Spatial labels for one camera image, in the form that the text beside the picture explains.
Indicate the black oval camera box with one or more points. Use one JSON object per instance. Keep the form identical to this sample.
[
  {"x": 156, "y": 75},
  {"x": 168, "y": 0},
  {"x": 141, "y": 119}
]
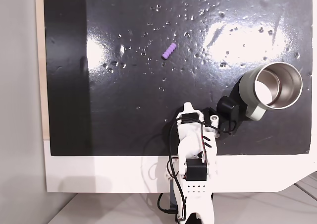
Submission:
[{"x": 226, "y": 107}]

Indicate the grey-green steel-lined mug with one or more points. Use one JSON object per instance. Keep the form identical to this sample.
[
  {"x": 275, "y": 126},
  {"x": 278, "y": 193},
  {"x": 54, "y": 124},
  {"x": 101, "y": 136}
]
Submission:
[{"x": 247, "y": 85}]

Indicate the purple ribbed pen grip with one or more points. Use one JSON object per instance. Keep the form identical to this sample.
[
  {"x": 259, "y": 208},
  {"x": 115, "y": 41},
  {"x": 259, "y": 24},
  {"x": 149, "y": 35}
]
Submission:
[{"x": 169, "y": 51}]

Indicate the black glossy table mat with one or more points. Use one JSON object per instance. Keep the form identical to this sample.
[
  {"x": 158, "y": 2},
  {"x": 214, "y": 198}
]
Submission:
[{"x": 123, "y": 97}]

